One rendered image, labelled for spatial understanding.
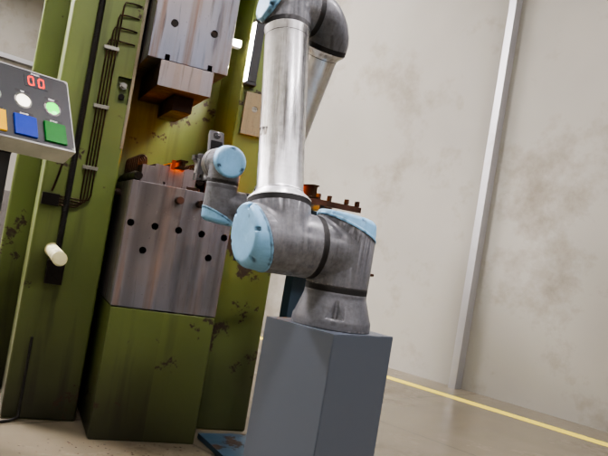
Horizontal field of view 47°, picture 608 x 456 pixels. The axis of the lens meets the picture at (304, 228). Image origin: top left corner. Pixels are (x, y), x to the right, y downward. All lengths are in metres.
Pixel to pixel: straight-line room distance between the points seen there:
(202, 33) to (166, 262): 0.85
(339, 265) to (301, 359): 0.23
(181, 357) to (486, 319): 2.84
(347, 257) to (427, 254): 3.70
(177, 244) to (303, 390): 1.10
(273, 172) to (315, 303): 0.32
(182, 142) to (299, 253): 1.65
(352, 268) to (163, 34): 1.36
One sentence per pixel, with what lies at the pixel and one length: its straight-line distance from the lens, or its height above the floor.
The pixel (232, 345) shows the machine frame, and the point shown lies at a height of 0.35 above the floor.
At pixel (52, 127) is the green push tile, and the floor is 1.03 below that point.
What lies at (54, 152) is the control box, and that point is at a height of 0.95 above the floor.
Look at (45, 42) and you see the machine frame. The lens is 3.22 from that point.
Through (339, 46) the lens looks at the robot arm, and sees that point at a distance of 1.88.
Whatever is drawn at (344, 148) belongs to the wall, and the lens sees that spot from 5.98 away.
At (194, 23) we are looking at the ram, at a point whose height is 1.52.
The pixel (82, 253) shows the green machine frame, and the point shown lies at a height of 0.62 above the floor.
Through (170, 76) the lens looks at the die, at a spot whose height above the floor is 1.31.
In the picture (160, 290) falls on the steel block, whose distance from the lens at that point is 2.57.
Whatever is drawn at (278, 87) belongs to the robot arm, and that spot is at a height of 1.14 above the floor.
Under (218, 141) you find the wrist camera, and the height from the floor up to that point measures 1.05.
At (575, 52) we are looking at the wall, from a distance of 5.11.
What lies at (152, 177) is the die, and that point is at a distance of 2.61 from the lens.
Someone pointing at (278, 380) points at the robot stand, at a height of 0.46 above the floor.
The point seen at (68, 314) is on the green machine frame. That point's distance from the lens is 2.74.
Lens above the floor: 0.77
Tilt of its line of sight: 2 degrees up
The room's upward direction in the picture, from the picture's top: 10 degrees clockwise
